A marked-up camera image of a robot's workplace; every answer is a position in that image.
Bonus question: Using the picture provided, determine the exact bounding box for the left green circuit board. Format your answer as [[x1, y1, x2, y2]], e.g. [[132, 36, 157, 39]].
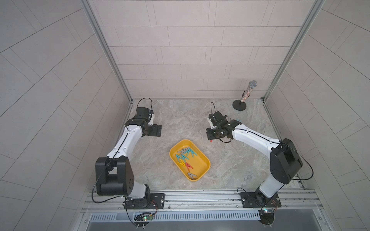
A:
[[134, 212, 155, 229]]

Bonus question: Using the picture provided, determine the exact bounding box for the yellow plastic storage box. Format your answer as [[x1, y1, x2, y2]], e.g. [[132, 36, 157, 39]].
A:
[[169, 139, 211, 182]]

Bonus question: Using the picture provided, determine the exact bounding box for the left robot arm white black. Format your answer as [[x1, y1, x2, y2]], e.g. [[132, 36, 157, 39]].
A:
[[94, 107, 161, 199]]

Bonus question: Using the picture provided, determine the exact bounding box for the teal clothespin in box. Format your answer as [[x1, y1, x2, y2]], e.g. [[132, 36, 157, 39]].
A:
[[175, 155, 185, 163]]

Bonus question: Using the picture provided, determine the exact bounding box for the aluminium mounting rail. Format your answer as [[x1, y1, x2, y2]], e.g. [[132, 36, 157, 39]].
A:
[[80, 189, 323, 213]]

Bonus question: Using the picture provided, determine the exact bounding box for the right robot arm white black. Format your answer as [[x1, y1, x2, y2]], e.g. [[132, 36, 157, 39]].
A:
[[206, 111, 303, 205]]

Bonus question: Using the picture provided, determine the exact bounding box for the yellow clothespin in box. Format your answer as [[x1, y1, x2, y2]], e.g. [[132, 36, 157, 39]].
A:
[[177, 160, 186, 167]]

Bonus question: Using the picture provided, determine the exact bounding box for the glitter microphone on black stand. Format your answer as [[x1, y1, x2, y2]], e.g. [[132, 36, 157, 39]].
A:
[[232, 80, 257, 111]]

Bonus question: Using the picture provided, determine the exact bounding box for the green circuit board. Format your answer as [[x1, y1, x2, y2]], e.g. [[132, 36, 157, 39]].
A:
[[258, 209, 275, 227], [134, 212, 155, 229]]

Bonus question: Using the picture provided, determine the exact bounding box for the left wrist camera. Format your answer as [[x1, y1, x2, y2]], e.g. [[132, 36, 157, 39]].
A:
[[147, 110, 155, 126]]

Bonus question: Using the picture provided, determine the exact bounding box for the right green circuit board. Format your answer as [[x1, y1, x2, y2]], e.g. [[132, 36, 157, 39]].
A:
[[258, 209, 275, 227]]

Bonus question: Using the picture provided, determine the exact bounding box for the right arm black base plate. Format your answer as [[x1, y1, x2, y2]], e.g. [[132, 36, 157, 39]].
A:
[[238, 192, 281, 208]]

